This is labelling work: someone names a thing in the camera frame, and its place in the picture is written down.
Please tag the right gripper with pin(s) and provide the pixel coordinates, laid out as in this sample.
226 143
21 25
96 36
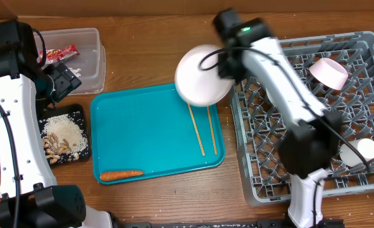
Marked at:
224 71

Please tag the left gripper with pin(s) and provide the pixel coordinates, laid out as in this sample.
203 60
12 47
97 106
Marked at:
66 81

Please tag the white tissue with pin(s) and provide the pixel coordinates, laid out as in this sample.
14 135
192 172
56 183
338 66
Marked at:
76 71

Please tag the red snack wrapper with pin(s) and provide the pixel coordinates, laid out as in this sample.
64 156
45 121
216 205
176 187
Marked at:
54 55

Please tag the rice pile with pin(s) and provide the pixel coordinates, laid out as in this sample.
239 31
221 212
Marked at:
67 130

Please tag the wooden chopstick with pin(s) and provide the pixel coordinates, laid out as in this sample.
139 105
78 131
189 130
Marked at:
212 131
196 129

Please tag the pink bowl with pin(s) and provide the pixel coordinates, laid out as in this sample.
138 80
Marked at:
329 73

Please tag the white cup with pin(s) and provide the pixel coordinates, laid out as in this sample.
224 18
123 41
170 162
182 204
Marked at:
364 146

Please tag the peanut shells pile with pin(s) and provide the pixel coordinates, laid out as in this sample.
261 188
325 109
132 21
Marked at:
57 151

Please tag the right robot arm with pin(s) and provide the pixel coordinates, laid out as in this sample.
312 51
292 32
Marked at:
312 132

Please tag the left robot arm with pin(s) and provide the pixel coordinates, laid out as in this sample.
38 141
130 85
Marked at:
30 195

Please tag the grey dishwasher rack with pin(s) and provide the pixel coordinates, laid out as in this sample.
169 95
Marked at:
259 126

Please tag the clear plastic bin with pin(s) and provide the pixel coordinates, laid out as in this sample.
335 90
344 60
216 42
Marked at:
92 58

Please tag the black tray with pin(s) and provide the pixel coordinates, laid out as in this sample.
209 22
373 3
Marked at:
77 112

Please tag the teal serving tray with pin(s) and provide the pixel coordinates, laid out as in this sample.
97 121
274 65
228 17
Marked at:
150 129

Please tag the orange carrot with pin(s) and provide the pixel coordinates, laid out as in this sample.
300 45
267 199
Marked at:
117 175

